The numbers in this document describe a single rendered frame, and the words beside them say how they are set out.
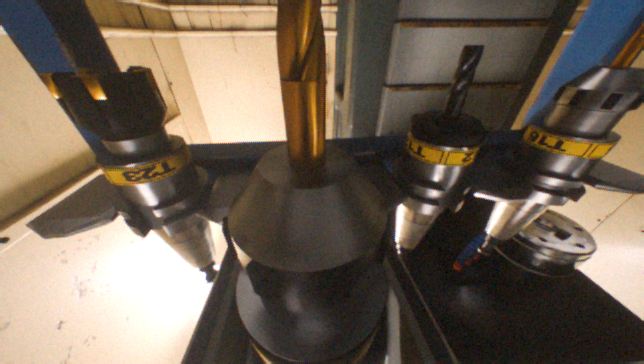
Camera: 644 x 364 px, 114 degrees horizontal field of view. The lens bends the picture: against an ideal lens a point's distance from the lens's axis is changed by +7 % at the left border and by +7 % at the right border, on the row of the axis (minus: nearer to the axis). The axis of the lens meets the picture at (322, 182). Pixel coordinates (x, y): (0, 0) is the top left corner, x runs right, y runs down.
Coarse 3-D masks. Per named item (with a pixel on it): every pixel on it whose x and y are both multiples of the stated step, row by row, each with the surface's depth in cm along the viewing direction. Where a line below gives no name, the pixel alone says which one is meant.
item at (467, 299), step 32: (448, 224) 62; (480, 224) 62; (416, 256) 53; (480, 256) 53; (448, 288) 46; (480, 288) 46; (512, 288) 46; (576, 288) 46; (448, 320) 41; (480, 320) 41; (512, 320) 41; (544, 320) 41; (576, 320) 41; (608, 320) 41; (640, 320) 41; (480, 352) 37; (512, 352) 37; (544, 352) 37; (576, 352) 37; (608, 352) 37; (640, 352) 37
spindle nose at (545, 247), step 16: (528, 224) 46; (544, 224) 47; (560, 224) 46; (576, 224) 46; (512, 240) 45; (528, 240) 43; (544, 240) 42; (560, 240) 42; (576, 240) 42; (592, 240) 42; (496, 256) 49; (512, 256) 46; (528, 256) 43; (544, 256) 42; (560, 256) 40; (576, 256) 40; (512, 272) 47; (528, 272) 45; (544, 272) 43; (560, 272) 42; (544, 288) 46
